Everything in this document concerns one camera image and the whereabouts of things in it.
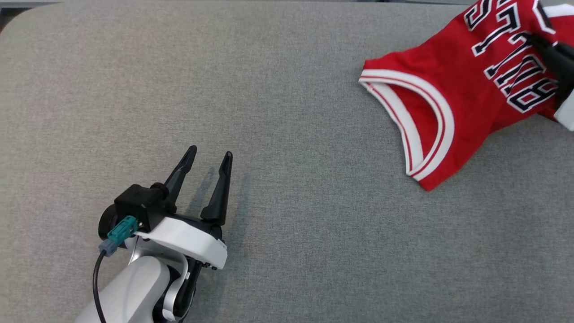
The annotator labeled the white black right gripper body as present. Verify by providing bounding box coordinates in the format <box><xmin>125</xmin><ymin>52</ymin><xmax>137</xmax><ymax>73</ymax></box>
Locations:
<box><xmin>554</xmin><ymin>74</ymin><xmax>574</xmax><ymax>131</ymax></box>

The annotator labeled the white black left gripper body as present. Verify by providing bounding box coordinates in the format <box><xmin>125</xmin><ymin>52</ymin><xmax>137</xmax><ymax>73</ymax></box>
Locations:
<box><xmin>128</xmin><ymin>215</ymin><xmax>228</xmax><ymax>271</ymax></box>

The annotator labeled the red white basketball jersey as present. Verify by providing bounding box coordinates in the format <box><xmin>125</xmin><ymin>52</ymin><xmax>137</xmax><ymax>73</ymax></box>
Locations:
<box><xmin>359</xmin><ymin>0</ymin><xmax>574</xmax><ymax>192</ymax></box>

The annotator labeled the black cable with teal plug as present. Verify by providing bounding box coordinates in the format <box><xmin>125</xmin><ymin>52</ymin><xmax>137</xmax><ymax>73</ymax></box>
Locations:
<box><xmin>92</xmin><ymin>215</ymin><xmax>137</xmax><ymax>323</ymax></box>

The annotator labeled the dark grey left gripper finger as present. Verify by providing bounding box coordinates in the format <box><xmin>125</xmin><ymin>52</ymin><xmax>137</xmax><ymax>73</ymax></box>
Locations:
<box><xmin>164</xmin><ymin>145</ymin><xmax>198</xmax><ymax>214</ymax></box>
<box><xmin>200</xmin><ymin>151</ymin><xmax>234</xmax><ymax>226</ymax></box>

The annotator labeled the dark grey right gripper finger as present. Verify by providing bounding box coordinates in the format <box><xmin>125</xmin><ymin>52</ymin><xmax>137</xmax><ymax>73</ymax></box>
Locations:
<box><xmin>528</xmin><ymin>34</ymin><xmax>574</xmax><ymax>86</ymax></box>

